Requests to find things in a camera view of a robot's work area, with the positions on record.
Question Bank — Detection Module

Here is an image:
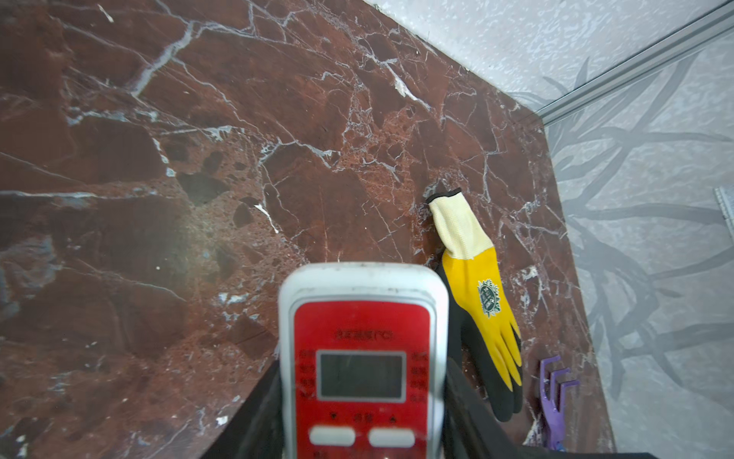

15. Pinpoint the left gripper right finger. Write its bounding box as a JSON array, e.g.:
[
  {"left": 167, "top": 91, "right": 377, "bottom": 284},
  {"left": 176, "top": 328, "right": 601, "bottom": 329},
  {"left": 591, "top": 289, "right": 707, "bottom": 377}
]
[{"left": 443, "top": 360, "right": 654, "bottom": 459}]

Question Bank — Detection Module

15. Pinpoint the red white remote control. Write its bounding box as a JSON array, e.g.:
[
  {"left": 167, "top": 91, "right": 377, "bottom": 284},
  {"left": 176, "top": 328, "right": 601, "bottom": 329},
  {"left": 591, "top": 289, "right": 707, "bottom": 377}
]
[{"left": 278, "top": 262, "right": 449, "bottom": 458}]

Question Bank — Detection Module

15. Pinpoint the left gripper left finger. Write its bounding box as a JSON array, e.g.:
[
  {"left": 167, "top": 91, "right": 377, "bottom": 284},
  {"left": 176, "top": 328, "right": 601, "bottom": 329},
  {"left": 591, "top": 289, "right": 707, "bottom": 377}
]
[{"left": 202, "top": 361, "right": 283, "bottom": 459}]

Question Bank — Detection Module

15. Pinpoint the yellow black work glove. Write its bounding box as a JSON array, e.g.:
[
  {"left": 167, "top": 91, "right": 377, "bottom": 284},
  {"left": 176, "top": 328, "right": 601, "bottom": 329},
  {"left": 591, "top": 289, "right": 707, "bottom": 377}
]
[{"left": 427, "top": 189, "right": 523, "bottom": 422}]

